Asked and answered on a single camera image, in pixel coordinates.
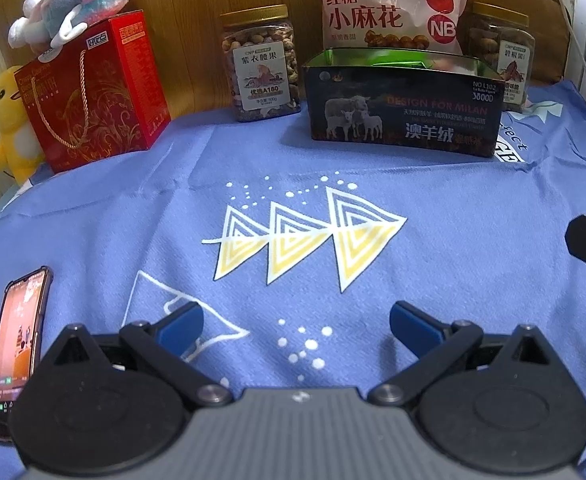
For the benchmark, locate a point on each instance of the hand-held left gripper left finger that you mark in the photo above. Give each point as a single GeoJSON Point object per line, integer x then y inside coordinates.
{"type": "Point", "coordinates": [180, 325]}

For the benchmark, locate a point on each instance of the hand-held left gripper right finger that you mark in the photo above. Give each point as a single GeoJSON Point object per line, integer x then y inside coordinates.
{"type": "Point", "coordinates": [413, 325]}

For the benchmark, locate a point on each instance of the dark tin box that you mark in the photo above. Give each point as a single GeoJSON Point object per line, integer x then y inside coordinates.
{"type": "Point", "coordinates": [398, 110]}

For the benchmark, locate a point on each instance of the green snack packet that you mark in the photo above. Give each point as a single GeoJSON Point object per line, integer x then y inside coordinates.
{"type": "Point", "coordinates": [398, 59]}

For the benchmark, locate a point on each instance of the blue printed cloth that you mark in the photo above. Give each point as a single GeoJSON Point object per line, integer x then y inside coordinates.
{"type": "Point", "coordinates": [448, 240]}

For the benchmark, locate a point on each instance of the smartphone with lit screen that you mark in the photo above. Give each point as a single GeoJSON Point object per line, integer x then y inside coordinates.
{"type": "Point", "coordinates": [18, 340]}

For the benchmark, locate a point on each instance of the pecan jar with gold lid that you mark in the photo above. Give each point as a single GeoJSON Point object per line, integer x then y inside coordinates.
{"type": "Point", "coordinates": [505, 55]}

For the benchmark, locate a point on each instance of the brown padded board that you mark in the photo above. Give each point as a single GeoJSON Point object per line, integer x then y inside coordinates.
{"type": "Point", "coordinates": [548, 5]}

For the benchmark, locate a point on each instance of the red gift box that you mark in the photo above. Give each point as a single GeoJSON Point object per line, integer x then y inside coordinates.
{"type": "Point", "coordinates": [103, 90]}

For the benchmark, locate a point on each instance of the yellow duck plush toy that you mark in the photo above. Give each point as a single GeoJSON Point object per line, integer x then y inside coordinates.
{"type": "Point", "coordinates": [13, 125]}

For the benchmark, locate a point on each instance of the cashew jar with gold lid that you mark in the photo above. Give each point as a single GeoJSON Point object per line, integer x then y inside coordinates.
{"type": "Point", "coordinates": [263, 65]}

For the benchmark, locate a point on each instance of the pink snack bag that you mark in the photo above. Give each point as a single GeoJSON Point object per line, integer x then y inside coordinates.
{"type": "Point", "coordinates": [383, 5]}

